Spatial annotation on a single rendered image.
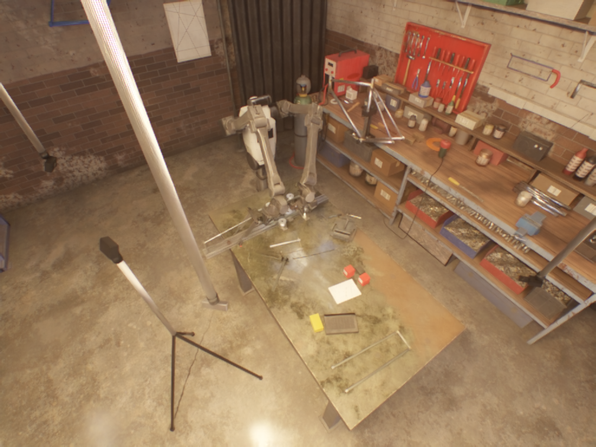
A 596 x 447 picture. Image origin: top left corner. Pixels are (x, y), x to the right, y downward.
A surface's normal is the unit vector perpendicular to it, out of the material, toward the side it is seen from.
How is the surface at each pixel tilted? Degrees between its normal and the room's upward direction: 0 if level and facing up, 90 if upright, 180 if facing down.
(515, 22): 90
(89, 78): 90
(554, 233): 0
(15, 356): 0
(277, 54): 91
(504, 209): 0
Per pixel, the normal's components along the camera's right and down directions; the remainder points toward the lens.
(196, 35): 0.55, 0.61
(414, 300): 0.00, -0.69
